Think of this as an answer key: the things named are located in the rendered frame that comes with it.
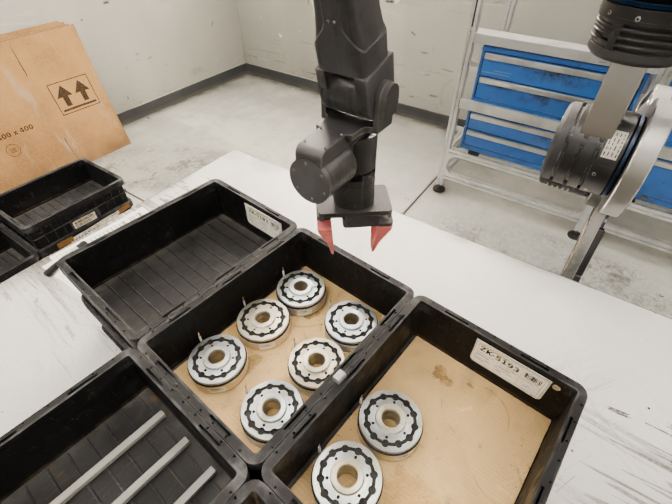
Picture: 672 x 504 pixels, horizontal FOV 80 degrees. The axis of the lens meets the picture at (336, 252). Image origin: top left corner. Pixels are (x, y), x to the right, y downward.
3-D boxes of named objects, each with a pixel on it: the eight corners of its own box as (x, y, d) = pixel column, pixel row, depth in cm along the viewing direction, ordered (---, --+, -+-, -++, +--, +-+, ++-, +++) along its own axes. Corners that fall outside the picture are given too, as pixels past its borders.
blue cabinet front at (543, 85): (460, 146, 237) (484, 44, 198) (592, 185, 207) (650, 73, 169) (458, 148, 235) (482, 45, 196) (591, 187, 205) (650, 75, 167)
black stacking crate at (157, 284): (224, 214, 110) (216, 179, 102) (302, 263, 96) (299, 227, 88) (80, 299, 88) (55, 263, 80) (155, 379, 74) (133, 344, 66)
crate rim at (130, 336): (217, 184, 103) (215, 176, 102) (301, 233, 89) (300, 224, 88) (58, 269, 81) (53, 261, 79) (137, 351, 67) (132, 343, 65)
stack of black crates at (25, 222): (120, 234, 205) (82, 156, 174) (158, 257, 193) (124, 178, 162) (42, 282, 181) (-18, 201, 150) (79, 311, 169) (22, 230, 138)
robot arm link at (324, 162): (401, 77, 44) (337, 62, 48) (344, 114, 37) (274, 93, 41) (391, 171, 52) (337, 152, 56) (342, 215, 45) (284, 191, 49)
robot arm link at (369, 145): (386, 119, 49) (348, 108, 52) (357, 141, 45) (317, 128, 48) (383, 167, 54) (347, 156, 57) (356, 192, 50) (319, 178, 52)
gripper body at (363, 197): (391, 221, 56) (396, 175, 51) (319, 225, 55) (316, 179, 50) (384, 194, 61) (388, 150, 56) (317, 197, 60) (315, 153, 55)
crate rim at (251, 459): (301, 233, 89) (300, 225, 88) (416, 299, 75) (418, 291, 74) (137, 351, 67) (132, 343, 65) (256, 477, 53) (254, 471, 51)
